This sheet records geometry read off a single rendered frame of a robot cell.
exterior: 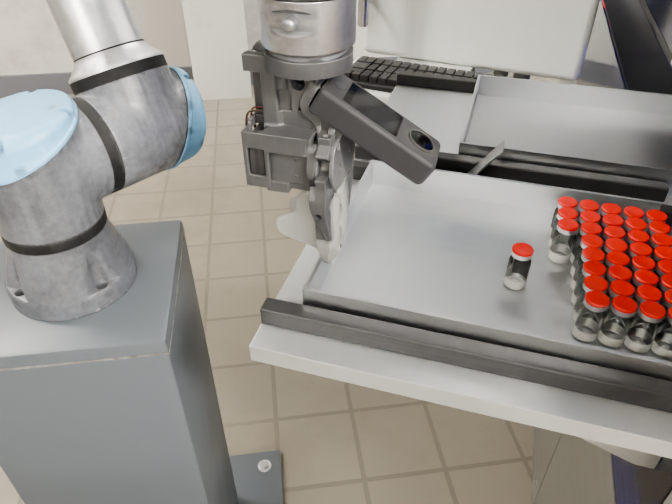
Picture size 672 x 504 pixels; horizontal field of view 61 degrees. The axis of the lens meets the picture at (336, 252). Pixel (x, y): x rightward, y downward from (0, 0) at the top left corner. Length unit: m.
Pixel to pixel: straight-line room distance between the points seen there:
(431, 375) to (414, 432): 1.05
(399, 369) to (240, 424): 1.09
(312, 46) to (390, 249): 0.27
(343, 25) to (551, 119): 0.59
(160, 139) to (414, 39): 0.83
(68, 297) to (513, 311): 0.49
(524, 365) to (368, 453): 1.03
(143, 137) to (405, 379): 0.41
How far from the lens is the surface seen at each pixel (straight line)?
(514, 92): 1.04
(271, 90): 0.49
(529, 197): 0.73
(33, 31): 3.60
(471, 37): 1.38
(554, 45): 1.36
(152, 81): 0.72
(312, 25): 0.44
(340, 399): 1.60
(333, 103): 0.47
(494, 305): 0.58
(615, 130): 0.98
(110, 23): 0.73
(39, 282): 0.73
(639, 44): 1.49
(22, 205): 0.68
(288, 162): 0.49
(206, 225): 2.26
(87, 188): 0.69
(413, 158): 0.47
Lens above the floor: 1.27
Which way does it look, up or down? 38 degrees down
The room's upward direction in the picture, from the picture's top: straight up
